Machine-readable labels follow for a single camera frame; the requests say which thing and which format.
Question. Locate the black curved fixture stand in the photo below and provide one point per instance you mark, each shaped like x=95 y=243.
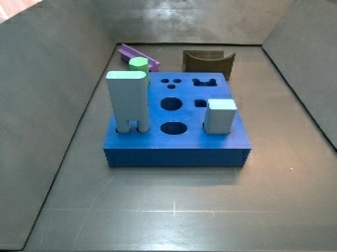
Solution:
x=207 y=61

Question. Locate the blue shape-sorter base block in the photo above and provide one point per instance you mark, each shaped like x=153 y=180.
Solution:
x=177 y=142

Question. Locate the short light-blue square peg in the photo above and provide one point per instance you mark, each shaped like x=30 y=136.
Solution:
x=219 y=115

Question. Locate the tall light-blue double peg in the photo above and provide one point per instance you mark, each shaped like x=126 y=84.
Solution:
x=127 y=87

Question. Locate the green hexagonal peg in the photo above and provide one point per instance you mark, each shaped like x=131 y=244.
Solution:
x=139 y=66

